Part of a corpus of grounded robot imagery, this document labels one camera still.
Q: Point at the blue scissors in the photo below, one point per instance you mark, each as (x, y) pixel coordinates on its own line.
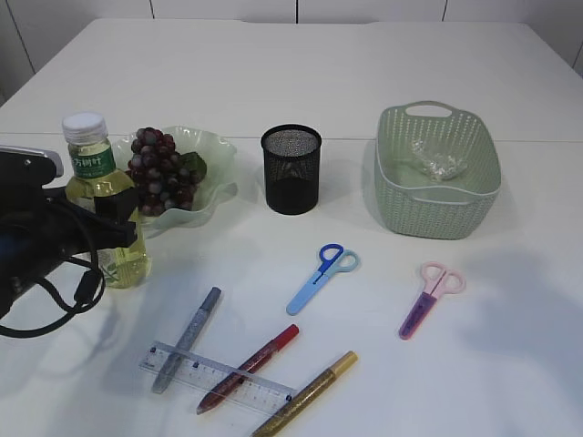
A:
(334, 259)

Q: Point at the green woven plastic basket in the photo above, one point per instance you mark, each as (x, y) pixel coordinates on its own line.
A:
(412, 204)

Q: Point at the purple artificial grape bunch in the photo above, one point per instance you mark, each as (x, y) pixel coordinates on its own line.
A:
(165, 179)

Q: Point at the gold glitter pen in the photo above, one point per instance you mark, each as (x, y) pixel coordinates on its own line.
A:
(305, 397)

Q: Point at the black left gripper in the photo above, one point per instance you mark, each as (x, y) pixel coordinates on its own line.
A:
(40, 236)

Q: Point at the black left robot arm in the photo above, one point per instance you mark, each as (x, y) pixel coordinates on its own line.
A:
(88, 285)

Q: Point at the green wavy glass plate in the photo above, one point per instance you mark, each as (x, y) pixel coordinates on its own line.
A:
(218, 185)

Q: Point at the silver glitter pen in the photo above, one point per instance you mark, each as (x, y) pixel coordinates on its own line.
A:
(186, 340)

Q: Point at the red glitter pen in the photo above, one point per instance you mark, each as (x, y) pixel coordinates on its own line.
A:
(235, 379)

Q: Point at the yellow tea bottle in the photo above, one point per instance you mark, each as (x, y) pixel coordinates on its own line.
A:
(96, 175)

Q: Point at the clear plastic ruler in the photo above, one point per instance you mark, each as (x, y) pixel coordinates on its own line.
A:
(204, 374)

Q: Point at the black mesh pen holder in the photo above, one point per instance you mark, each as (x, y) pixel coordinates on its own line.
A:
(291, 162)

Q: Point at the clear plastic sheet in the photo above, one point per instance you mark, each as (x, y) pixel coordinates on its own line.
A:
(436, 161)

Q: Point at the pink purple scissors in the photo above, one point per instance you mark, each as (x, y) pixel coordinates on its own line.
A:
(438, 281)

